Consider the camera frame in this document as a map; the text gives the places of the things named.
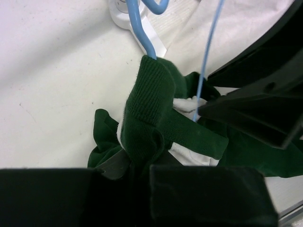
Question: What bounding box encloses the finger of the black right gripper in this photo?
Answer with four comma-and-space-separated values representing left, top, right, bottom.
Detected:
198, 47, 303, 150

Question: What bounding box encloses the aluminium table frame rail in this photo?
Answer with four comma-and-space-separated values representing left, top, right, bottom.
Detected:
278, 202, 303, 227

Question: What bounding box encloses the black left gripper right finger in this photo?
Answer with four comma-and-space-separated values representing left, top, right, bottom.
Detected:
150, 165, 278, 227

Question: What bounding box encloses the green and white t shirt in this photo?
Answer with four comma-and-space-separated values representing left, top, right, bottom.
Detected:
87, 0, 303, 178

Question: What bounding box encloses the light blue hanger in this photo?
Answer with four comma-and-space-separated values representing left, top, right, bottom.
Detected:
125, 0, 224, 122

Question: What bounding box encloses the white metal clothes rack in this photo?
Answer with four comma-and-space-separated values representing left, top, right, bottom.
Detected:
108, 0, 169, 59

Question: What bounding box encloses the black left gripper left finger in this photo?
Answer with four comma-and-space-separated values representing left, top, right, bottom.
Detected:
0, 150, 151, 227

